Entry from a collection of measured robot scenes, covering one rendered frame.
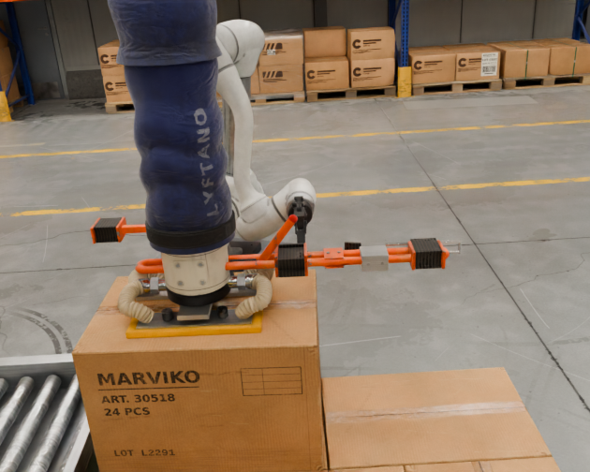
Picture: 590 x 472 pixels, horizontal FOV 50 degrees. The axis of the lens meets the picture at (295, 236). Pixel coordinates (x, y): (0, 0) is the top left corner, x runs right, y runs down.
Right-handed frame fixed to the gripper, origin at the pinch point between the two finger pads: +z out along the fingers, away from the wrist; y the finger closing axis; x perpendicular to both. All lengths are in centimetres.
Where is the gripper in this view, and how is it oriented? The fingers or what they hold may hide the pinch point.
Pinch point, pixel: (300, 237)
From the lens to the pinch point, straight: 176.4
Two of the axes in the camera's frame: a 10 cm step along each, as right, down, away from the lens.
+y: 0.6, 9.1, 4.1
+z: -0.1, 4.1, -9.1
